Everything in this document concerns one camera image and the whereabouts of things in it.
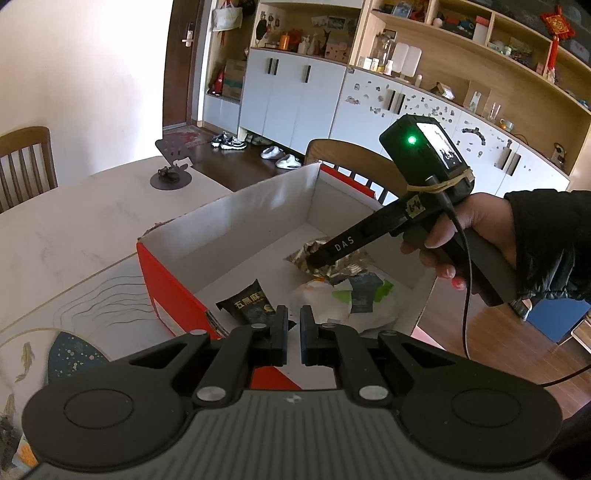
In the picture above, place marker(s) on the white marble desktop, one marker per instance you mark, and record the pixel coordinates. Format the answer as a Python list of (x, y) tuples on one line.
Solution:
[(69, 230)]

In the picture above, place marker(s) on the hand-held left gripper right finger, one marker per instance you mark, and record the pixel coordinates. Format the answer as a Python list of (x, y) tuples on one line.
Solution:
[(305, 337)]

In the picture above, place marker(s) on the wooden chair with curved back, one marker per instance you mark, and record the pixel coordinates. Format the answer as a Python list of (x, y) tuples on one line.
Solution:
[(351, 154)]

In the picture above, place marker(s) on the person's right hand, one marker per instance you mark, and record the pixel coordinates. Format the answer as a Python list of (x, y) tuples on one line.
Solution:
[(489, 221)]

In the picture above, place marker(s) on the dark white sneaker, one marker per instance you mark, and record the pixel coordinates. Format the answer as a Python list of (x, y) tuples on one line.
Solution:
[(218, 141), (234, 144)]

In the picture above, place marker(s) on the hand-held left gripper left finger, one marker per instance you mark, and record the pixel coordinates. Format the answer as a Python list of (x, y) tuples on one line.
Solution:
[(277, 337)]

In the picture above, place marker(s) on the black snack packet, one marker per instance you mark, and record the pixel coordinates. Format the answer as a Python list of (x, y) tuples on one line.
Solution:
[(249, 304)]

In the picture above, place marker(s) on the red cardboard box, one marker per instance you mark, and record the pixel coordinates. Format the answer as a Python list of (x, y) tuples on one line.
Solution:
[(159, 281)]

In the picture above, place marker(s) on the white wooden wall cabinet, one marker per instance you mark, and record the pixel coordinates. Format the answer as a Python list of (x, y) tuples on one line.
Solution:
[(295, 101)]

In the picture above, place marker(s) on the large white snack bag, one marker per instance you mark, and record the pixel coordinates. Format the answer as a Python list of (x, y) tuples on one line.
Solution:
[(323, 300)]

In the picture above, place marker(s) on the wooden slatted chair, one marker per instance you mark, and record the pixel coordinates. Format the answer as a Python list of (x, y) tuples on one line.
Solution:
[(23, 143)]

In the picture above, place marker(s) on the blue bin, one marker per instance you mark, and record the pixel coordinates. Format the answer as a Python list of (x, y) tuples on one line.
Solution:
[(554, 323)]

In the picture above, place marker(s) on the red knot ornament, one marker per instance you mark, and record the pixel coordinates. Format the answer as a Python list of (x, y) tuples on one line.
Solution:
[(557, 27)]

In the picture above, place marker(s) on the silver foil snack packet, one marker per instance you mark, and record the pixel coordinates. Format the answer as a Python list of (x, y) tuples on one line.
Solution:
[(341, 267)]

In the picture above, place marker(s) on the black phone stand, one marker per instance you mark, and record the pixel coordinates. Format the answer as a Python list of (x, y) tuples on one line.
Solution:
[(171, 177)]

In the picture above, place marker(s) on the red doormat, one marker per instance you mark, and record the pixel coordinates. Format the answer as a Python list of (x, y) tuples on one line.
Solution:
[(184, 137)]

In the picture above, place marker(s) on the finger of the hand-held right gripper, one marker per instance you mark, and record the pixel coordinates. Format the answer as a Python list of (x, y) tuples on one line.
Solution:
[(316, 265)]

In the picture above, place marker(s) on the white slipper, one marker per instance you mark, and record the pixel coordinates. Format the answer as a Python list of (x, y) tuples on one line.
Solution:
[(288, 162), (271, 152)]

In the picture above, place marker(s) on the dark brown door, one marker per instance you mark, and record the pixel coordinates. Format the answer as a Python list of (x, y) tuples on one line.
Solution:
[(180, 83)]

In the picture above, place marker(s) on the hanging tote bag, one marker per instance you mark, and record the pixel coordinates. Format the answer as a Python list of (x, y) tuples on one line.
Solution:
[(227, 18)]

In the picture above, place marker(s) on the cardboard carton with green print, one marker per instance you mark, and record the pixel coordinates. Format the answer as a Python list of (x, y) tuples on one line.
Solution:
[(234, 81)]

